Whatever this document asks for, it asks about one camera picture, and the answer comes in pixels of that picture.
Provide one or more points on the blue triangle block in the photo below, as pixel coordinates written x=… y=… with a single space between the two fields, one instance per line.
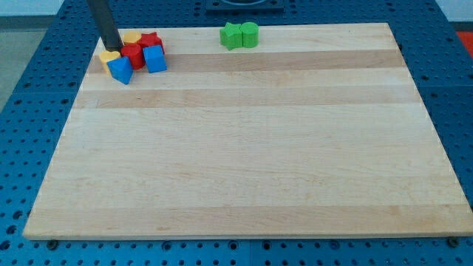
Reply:
x=121 y=69

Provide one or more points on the yellow heart block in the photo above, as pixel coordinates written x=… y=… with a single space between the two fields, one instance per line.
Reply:
x=106 y=56

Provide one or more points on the light wooden board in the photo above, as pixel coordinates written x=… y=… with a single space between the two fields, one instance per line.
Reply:
x=318 y=132

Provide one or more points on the green star block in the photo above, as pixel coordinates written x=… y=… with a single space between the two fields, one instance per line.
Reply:
x=231 y=36

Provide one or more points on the green cylinder block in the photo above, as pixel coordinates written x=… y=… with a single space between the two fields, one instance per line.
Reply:
x=250 y=34

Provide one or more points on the blue cube block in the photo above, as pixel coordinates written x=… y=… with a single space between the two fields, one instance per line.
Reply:
x=155 y=59

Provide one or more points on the red star block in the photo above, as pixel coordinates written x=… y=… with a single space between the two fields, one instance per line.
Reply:
x=150 y=40

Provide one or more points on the red cylinder block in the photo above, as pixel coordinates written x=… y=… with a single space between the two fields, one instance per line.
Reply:
x=134 y=53

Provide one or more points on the yellow cylinder block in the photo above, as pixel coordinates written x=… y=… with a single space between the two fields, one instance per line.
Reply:
x=131 y=37

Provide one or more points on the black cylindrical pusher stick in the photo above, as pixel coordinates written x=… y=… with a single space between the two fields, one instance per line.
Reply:
x=105 y=23

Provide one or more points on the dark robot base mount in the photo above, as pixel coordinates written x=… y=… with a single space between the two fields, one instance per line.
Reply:
x=243 y=5

